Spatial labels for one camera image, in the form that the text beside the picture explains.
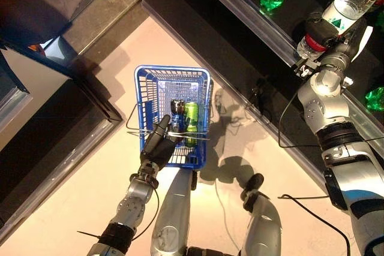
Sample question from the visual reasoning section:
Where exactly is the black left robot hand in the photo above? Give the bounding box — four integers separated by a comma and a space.
139, 114, 181, 171

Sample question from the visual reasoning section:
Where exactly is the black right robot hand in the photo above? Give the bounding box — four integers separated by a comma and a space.
301, 12, 374, 62

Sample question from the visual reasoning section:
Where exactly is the blue plastic shopping basket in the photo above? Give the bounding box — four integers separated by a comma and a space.
133, 64, 214, 170

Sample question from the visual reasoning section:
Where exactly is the black drinks shelf clear strip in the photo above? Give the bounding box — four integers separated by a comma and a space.
184, 0, 384, 143

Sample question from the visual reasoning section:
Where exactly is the green soda can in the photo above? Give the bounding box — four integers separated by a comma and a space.
182, 101, 200, 148

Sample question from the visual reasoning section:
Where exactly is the silver left robot leg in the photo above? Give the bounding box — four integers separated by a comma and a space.
149, 167, 199, 256

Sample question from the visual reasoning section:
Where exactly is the black display platform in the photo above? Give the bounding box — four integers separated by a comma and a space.
0, 49, 125, 239

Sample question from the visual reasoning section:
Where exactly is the black zip tie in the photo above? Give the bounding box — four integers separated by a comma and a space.
76, 230, 101, 239

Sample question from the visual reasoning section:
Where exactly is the small orange object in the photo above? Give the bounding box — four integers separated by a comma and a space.
27, 43, 46, 58

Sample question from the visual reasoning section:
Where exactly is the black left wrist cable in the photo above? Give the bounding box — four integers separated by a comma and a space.
131, 182, 160, 242

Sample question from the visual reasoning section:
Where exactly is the grey floor cable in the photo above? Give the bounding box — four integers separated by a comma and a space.
214, 182, 241, 252

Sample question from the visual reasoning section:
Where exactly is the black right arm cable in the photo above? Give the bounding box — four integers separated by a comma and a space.
278, 95, 384, 149

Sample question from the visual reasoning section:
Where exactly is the black floor cable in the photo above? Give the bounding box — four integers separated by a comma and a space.
277, 194, 352, 256

